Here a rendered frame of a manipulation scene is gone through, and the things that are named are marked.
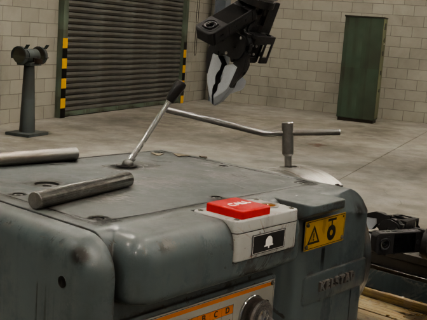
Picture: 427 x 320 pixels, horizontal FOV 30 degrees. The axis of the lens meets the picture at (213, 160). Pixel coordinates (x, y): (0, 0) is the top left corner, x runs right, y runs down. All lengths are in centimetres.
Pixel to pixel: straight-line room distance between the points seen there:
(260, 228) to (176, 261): 15
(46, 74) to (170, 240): 1114
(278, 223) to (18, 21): 1048
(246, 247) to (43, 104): 1108
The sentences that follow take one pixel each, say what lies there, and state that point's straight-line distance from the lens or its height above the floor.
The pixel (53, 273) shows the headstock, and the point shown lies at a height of 121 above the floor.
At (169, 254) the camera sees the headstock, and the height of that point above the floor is 123.
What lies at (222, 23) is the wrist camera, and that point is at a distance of 138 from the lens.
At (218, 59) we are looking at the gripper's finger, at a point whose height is 143.
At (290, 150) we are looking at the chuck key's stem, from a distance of 152.
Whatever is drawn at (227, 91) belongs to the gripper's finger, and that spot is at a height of 138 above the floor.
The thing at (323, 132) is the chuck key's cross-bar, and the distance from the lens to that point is 153.
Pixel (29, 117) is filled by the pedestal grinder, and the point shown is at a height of 24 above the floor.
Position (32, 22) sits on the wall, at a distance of 1169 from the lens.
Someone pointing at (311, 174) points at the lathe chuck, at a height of 123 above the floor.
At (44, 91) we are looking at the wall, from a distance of 1202.
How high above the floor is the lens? 149
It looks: 9 degrees down
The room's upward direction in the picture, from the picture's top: 4 degrees clockwise
